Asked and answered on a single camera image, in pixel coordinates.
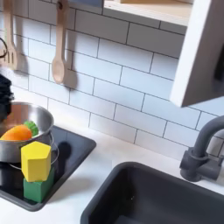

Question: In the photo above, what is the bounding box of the yellow hexagonal block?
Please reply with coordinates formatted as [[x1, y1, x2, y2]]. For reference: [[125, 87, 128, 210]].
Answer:
[[20, 141, 53, 183]]

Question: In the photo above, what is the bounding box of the orange toy carrot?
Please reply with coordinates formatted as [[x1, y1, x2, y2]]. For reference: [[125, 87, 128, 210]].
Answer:
[[0, 120, 39, 142]]

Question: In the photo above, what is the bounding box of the green block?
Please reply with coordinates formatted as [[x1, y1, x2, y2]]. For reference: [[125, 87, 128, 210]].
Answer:
[[23, 167, 55, 204]]

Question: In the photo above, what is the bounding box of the black stove top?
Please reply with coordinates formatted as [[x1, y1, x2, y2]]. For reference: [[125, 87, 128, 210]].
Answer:
[[0, 125, 97, 213]]

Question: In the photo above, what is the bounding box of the steel pot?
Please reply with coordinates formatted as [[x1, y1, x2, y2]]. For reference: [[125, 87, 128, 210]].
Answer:
[[0, 101, 60, 171]]

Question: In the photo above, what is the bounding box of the wooden spoon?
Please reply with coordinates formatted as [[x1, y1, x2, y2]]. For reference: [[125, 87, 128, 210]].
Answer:
[[52, 0, 70, 86]]

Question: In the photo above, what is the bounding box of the dark grey sink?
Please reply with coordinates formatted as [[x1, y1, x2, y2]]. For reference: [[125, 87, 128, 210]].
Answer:
[[80, 161, 224, 224]]

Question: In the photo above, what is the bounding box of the dark grey tap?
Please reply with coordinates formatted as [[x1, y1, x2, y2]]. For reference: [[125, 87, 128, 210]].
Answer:
[[178, 115, 224, 183]]

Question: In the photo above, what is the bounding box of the wooden slotted spatula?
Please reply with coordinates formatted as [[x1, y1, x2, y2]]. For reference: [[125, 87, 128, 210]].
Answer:
[[0, 0, 19, 71]]

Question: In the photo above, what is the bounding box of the thin black cable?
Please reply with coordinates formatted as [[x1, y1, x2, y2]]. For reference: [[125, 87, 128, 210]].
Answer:
[[0, 37, 9, 60]]

